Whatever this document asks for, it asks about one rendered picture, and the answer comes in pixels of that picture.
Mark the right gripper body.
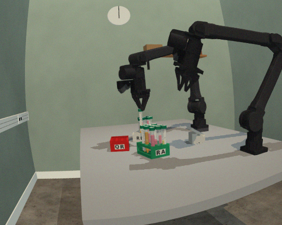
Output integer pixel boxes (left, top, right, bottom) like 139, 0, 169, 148
131, 78, 150, 96

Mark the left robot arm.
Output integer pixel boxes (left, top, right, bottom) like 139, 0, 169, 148
167, 21, 282, 155

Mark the test tube with green cap and pink liquid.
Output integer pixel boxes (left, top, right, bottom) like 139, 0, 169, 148
149, 127, 155, 146

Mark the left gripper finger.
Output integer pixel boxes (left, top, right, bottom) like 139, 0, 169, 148
184, 75, 199, 92
175, 69, 188, 91

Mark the red block with round holes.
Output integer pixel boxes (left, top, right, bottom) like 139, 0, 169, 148
110, 135, 129, 152

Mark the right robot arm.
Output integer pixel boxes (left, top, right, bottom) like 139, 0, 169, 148
117, 46, 209, 129

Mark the green tube rack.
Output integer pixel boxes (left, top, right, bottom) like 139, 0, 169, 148
137, 141, 170, 159

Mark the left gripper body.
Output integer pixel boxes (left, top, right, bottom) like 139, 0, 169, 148
173, 51, 204, 77

